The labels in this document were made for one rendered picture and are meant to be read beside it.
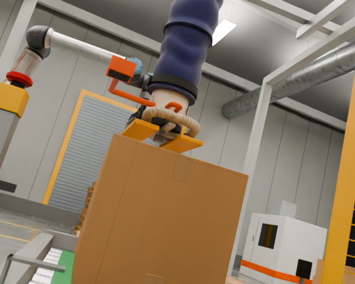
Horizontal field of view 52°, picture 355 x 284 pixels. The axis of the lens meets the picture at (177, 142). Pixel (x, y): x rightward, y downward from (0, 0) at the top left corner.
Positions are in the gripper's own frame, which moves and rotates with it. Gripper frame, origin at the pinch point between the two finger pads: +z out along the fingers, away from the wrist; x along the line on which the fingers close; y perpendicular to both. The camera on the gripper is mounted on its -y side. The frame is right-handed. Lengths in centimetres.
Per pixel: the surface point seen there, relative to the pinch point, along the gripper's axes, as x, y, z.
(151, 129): -6, 75, 13
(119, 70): -25, 93, 2
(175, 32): -6, 65, -34
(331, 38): 190, -99, -193
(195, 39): 3, 69, -33
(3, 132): -49, 107, 35
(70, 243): -20, 49, 64
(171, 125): 1, 76, 9
